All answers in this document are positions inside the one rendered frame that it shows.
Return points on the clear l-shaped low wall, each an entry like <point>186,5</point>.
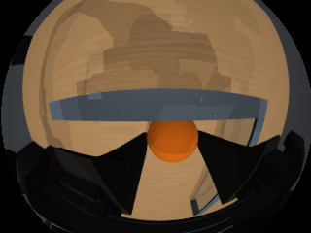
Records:
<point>238,131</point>

